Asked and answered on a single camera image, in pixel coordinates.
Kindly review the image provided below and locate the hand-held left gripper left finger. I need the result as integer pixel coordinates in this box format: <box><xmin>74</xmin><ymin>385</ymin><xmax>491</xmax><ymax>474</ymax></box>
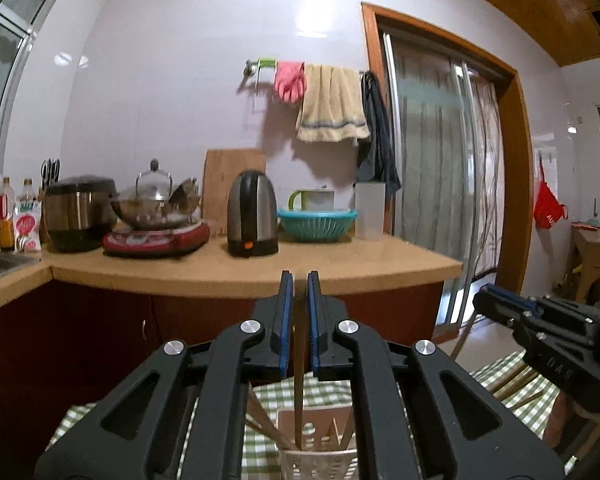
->
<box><xmin>32</xmin><ymin>270</ymin><xmax>296</xmax><ymax>480</ymax></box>

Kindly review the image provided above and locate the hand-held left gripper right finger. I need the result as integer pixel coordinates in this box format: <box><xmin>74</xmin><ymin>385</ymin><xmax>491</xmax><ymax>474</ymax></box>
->
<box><xmin>306</xmin><ymin>270</ymin><xmax>566</xmax><ymax>480</ymax></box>

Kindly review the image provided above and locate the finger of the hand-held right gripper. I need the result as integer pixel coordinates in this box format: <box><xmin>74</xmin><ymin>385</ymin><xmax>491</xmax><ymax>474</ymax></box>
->
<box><xmin>472</xmin><ymin>291</ymin><xmax>530</xmax><ymax>334</ymax></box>
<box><xmin>481</xmin><ymin>283</ymin><xmax>545</xmax><ymax>318</ymax></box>

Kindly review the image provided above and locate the beige perforated utensil basket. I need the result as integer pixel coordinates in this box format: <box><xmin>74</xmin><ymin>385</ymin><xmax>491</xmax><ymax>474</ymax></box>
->
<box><xmin>276</xmin><ymin>406</ymin><xmax>362</xmax><ymax>480</ymax></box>

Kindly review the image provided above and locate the green checkered tablecloth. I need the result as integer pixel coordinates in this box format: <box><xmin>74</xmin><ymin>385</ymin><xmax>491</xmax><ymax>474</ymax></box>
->
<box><xmin>45</xmin><ymin>350</ymin><xmax>588</xmax><ymax>480</ymax></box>

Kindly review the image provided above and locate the beige kitchen countertop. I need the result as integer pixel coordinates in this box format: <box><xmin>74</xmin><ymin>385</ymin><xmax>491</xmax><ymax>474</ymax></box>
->
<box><xmin>0</xmin><ymin>232</ymin><xmax>465</xmax><ymax>318</ymax></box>

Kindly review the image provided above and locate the wooden side table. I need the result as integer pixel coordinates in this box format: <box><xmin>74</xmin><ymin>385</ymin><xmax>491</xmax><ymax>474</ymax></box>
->
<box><xmin>562</xmin><ymin>220</ymin><xmax>600</xmax><ymax>303</ymax></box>

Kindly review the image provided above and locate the red hanging bag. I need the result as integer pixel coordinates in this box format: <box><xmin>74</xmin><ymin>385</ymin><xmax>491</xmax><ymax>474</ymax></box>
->
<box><xmin>532</xmin><ymin>160</ymin><xmax>570</xmax><ymax>231</ymax></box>

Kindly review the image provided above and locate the teal plastic colander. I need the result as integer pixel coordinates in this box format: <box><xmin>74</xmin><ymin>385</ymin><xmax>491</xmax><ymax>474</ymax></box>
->
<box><xmin>277</xmin><ymin>207</ymin><xmax>359</xmax><ymax>242</ymax></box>

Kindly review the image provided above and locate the black steel electric kettle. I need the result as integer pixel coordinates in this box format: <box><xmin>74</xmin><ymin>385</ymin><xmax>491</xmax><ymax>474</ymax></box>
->
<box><xmin>226</xmin><ymin>170</ymin><xmax>280</xmax><ymax>257</ymax></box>

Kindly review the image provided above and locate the white translucent container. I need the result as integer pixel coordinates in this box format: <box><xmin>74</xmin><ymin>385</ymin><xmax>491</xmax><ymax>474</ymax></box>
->
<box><xmin>354</xmin><ymin>181</ymin><xmax>387</xmax><ymax>241</ymax></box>

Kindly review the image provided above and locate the red induction cooker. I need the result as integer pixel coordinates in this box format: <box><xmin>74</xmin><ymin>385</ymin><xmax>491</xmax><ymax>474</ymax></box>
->
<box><xmin>102</xmin><ymin>220</ymin><xmax>212</xmax><ymax>259</ymax></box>

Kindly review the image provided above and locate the wooden cutting board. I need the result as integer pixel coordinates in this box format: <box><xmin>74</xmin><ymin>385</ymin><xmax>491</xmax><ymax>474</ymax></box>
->
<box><xmin>201</xmin><ymin>148</ymin><xmax>267</xmax><ymax>238</ymax></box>

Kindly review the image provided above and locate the sliding glass door with curtain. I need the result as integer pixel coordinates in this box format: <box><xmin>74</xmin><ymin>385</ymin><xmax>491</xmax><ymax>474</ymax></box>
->
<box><xmin>382</xmin><ymin>32</ymin><xmax>506</xmax><ymax>328</ymax></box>

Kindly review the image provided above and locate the steel wok with lid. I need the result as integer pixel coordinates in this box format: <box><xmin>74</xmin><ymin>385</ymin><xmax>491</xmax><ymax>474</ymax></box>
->
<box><xmin>111</xmin><ymin>159</ymin><xmax>202</xmax><ymax>228</ymax></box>

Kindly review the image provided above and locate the dark hanging cloth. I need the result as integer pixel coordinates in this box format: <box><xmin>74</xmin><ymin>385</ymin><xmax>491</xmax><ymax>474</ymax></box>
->
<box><xmin>355</xmin><ymin>71</ymin><xmax>402</xmax><ymax>201</ymax></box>

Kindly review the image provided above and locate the beige striped towel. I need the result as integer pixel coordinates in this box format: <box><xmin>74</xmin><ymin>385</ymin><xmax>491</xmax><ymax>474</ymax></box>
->
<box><xmin>295</xmin><ymin>64</ymin><xmax>371</xmax><ymax>143</ymax></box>

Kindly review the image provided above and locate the dark rice cooker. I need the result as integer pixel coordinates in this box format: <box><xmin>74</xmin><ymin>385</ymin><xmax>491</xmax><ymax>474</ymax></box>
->
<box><xmin>44</xmin><ymin>175</ymin><xmax>119</xmax><ymax>253</ymax></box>

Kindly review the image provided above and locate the pink rubber glove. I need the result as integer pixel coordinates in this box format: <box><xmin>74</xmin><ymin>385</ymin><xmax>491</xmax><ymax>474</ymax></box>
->
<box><xmin>273</xmin><ymin>61</ymin><xmax>307</xmax><ymax>105</ymax></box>

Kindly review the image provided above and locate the pink white packet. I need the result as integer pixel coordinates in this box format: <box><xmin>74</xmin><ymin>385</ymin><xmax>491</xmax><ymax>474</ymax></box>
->
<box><xmin>12</xmin><ymin>202</ymin><xmax>43</xmax><ymax>254</ymax></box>

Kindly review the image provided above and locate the knife block with knives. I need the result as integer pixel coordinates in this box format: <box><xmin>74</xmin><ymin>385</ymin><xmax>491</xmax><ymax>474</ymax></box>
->
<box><xmin>37</xmin><ymin>158</ymin><xmax>62</xmax><ymax>246</ymax></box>

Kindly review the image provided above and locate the green label bottle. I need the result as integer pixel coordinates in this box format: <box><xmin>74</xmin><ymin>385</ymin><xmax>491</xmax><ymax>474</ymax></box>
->
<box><xmin>19</xmin><ymin>178</ymin><xmax>37</xmax><ymax>211</ymax></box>

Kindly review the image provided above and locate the stainless steel sink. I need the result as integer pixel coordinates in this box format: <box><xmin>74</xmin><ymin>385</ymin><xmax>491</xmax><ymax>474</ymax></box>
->
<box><xmin>0</xmin><ymin>252</ymin><xmax>38</xmax><ymax>286</ymax></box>

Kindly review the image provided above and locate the orange cooking oil bottle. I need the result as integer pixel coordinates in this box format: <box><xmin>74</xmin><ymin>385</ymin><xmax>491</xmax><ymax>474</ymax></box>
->
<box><xmin>0</xmin><ymin>176</ymin><xmax>16</xmax><ymax>251</ymax></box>

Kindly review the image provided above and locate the wooden door frame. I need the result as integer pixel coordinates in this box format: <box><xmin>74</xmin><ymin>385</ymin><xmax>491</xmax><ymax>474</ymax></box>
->
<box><xmin>361</xmin><ymin>1</ymin><xmax>533</xmax><ymax>346</ymax></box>

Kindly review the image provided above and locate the green handled mug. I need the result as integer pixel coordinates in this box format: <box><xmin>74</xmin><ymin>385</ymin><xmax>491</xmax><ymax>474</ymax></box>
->
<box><xmin>287</xmin><ymin>187</ymin><xmax>336</xmax><ymax>212</ymax></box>

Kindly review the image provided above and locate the white wall hook rack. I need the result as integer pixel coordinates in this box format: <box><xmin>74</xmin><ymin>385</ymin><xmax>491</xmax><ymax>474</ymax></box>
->
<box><xmin>532</xmin><ymin>132</ymin><xmax>561</xmax><ymax>158</ymax></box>

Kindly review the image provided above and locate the wall towel rail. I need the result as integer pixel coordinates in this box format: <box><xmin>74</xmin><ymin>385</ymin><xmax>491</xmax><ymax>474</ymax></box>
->
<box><xmin>244</xmin><ymin>58</ymin><xmax>368</xmax><ymax>81</ymax></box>

